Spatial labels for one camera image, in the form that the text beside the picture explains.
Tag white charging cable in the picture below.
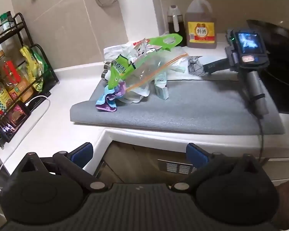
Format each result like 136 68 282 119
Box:
0 95 51 190

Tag green packet with hang hole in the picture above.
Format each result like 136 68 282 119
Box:
144 32 183 52

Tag black stove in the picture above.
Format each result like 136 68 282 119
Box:
258 70 289 115

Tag green snack packet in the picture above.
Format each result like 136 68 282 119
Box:
31 48 50 92

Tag white plastic bag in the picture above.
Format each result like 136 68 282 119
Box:
103 42 135 64

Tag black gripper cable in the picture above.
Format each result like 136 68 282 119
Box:
254 112 266 165

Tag pale green paper packet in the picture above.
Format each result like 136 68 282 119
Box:
170 63 186 74

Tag cooking wine jug yellow cap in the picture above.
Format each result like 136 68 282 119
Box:
185 0 218 49

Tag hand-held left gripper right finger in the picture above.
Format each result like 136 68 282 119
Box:
171 143 268 193

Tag dark soy sauce dispenser bottle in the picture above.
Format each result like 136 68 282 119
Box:
167 5 186 47

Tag black wire spice rack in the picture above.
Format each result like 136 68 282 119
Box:
0 13 59 147

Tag white printed drink pouch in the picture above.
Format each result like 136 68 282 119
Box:
132 38 157 60

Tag green white snack wrapper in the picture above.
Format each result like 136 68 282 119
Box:
108 54 136 90

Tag yellow snack packet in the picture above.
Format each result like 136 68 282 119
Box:
20 46 39 93

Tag grey mat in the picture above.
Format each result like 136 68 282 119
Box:
70 76 286 135

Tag black phone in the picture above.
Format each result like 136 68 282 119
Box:
0 100 31 143

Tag white patterned towel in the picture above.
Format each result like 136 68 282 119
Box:
167 53 241 81

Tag silver cabinet vent grille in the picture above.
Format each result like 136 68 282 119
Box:
157 159 196 174

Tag oil bottle red label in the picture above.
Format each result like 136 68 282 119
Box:
0 50 23 101

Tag green lid spice jar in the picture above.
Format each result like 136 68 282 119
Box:
0 11 13 31

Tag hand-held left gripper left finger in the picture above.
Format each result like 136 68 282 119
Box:
20 142 108 193

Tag blue purple snack wrapper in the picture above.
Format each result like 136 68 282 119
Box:
96 81 128 113

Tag clear zip bag orange strip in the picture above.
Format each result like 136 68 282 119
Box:
125 52 189 94

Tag small white carton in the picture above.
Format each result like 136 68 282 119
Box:
154 73 169 100

